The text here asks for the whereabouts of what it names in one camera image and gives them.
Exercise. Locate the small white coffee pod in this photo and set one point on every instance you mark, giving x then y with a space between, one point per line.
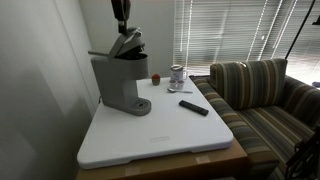
180 85

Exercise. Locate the brown coffee pod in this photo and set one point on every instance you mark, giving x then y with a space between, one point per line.
172 84

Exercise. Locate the metal spoon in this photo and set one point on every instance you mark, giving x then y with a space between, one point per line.
173 90

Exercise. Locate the black remote control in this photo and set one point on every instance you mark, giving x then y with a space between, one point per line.
193 107

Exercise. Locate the black tripod pole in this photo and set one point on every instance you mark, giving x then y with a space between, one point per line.
298 30

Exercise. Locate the striped sofa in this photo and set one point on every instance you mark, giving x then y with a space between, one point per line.
266 130

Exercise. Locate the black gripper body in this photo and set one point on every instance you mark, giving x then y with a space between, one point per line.
120 9

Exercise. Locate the grey coffee machine lid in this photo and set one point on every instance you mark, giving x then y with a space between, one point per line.
125 43

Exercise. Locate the white window blinds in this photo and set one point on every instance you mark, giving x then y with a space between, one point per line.
233 33

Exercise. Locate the black metal stand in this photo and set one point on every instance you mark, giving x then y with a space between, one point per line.
305 156

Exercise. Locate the grey pod coffee machine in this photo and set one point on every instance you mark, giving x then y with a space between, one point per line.
116 83

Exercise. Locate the striped sofa cushion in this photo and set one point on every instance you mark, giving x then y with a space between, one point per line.
250 83

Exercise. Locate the brown cup with red top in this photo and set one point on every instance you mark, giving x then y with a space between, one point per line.
156 80

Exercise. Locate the white table board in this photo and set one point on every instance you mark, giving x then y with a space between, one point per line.
186 165

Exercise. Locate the white lidded mug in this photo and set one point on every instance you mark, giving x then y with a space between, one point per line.
176 72

